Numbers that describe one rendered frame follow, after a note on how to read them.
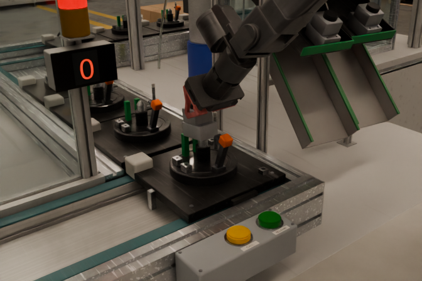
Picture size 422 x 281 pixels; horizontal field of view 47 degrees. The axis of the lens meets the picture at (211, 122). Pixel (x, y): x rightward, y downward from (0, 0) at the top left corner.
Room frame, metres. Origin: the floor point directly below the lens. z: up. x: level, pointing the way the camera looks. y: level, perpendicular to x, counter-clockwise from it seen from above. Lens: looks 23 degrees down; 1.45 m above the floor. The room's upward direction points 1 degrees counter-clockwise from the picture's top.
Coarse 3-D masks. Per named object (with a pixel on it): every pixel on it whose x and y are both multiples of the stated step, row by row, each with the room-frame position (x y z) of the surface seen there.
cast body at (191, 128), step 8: (184, 112) 0.90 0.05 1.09; (208, 112) 0.89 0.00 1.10; (184, 120) 0.90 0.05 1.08; (192, 120) 0.88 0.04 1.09; (200, 120) 0.88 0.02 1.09; (208, 120) 0.89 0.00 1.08; (184, 128) 0.90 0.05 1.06; (192, 128) 0.88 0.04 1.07; (200, 128) 0.86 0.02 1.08; (208, 128) 0.87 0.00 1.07; (216, 128) 0.88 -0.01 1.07; (192, 136) 0.88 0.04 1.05; (200, 136) 0.86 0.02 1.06; (208, 136) 0.87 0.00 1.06
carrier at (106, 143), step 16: (128, 112) 1.12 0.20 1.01; (144, 112) 1.09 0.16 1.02; (160, 112) 1.22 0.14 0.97; (96, 128) 1.11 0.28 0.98; (112, 128) 1.12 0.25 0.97; (128, 128) 1.05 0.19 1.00; (144, 128) 1.07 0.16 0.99; (160, 128) 1.07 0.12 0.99; (176, 128) 1.11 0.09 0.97; (96, 144) 1.03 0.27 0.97; (112, 144) 1.02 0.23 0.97; (128, 144) 1.02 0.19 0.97; (144, 144) 1.02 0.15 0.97; (160, 144) 1.02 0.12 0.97; (176, 144) 1.02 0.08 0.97; (112, 160) 0.97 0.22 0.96
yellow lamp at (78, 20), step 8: (80, 8) 0.86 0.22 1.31; (64, 16) 0.85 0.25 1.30; (72, 16) 0.85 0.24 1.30; (80, 16) 0.86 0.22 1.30; (88, 16) 0.87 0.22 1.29; (64, 24) 0.85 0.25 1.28; (72, 24) 0.85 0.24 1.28; (80, 24) 0.85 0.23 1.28; (88, 24) 0.87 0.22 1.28; (64, 32) 0.86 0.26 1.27; (72, 32) 0.85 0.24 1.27; (80, 32) 0.85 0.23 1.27; (88, 32) 0.87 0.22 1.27
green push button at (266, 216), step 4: (264, 212) 0.73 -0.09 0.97; (268, 212) 0.73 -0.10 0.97; (272, 212) 0.72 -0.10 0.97; (260, 216) 0.71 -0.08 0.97; (264, 216) 0.71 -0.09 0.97; (268, 216) 0.71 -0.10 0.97; (272, 216) 0.71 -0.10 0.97; (276, 216) 0.71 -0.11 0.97; (280, 216) 0.71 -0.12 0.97; (260, 220) 0.70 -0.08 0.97; (264, 220) 0.70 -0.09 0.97; (268, 220) 0.70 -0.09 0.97; (272, 220) 0.70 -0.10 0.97; (276, 220) 0.70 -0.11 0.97; (280, 220) 0.70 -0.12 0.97; (260, 224) 0.70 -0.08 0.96; (264, 224) 0.69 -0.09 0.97; (268, 224) 0.69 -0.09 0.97; (272, 224) 0.69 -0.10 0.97; (276, 224) 0.69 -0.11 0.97; (280, 224) 0.70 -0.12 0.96
